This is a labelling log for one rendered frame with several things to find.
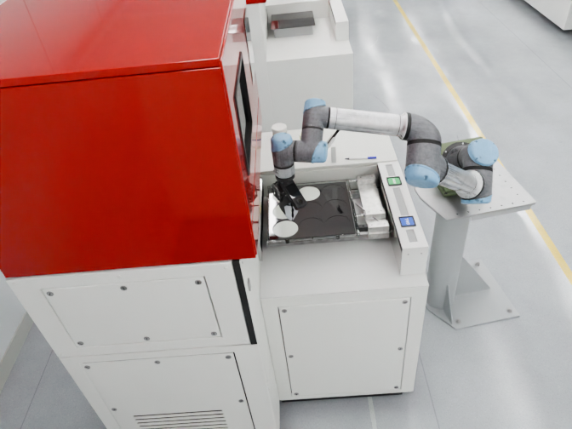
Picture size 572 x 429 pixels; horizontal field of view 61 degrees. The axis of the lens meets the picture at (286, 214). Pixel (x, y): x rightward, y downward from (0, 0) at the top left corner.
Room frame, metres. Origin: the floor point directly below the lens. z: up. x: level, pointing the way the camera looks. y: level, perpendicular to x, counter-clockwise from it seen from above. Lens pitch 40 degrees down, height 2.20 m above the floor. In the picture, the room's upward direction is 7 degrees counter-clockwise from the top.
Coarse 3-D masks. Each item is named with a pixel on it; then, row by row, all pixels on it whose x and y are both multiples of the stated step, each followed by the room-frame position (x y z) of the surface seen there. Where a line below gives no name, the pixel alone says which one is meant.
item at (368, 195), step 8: (368, 184) 1.73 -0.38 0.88; (360, 192) 1.67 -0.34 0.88; (368, 192) 1.67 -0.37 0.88; (376, 192) 1.66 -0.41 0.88; (360, 200) 1.65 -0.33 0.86; (368, 200) 1.61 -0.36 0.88; (376, 200) 1.61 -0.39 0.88; (368, 208) 1.56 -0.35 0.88; (376, 208) 1.56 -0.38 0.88; (368, 232) 1.43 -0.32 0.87; (376, 232) 1.41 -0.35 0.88; (384, 232) 1.40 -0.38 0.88
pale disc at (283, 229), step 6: (282, 222) 1.51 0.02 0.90; (288, 222) 1.51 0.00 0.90; (294, 222) 1.50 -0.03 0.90; (276, 228) 1.48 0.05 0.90; (282, 228) 1.48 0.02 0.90; (288, 228) 1.47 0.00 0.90; (294, 228) 1.47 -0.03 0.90; (276, 234) 1.44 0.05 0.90; (282, 234) 1.44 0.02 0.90; (288, 234) 1.44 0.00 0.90
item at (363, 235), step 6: (360, 234) 1.44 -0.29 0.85; (366, 234) 1.44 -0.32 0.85; (318, 240) 1.45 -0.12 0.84; (324, 240) 1.45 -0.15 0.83; (330, 240) 1.45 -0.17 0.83; (336, 240) 1.44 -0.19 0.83; (342, 240) 1.44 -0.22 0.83; (348, 240) 1.44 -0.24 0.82; (270, 246) 1.46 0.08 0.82; (276, 246) 1.46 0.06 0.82
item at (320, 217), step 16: (272, 192) 1.72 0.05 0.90; (320, 192) 1.68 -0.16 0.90; (336, 192) 1.67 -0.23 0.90; (272, 208) 1.62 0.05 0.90; (304, 208) 1.59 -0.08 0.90; (320, 208) 1.58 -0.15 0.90; (336, 208) 1.57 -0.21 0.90; (272, 224) 1.51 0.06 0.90; (304, 224) 1.49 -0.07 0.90; (320, 224) 1.48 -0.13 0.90; (336, 224) 1.46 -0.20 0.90; (352, 224) 1.45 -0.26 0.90
